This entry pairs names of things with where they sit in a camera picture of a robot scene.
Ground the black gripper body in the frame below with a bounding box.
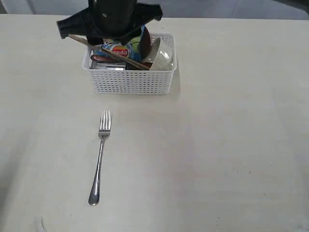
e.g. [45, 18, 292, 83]
[56, 0, 163, 45]

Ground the brown wooden chopstick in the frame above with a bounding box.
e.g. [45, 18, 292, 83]
[72, 36, 150, 71]
[68, 34, 151, 70]

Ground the white perforated plastic basket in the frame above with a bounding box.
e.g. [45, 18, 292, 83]
[82, 32, 177, 95]

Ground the silver metal fork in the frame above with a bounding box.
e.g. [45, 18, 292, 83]
[88, 110, 112, 206]

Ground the silver metal table knife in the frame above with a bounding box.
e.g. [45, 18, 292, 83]
[87, 43, 100, 51]

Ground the blue potato chips bag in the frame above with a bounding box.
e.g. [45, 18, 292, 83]
[97, 25, 145, 62]

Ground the dark brown round plate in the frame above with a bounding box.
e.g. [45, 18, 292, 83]
[140, 29, 151, 59]

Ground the silver foil packet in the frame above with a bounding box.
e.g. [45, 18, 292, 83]
[90, 61, 126, 71]

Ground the dark brown wooden spoon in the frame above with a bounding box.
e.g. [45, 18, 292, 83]
[90, 55, 152, 70]

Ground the pale green ceramic bowl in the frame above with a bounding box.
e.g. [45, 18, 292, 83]
[143, 37, 173, 71]

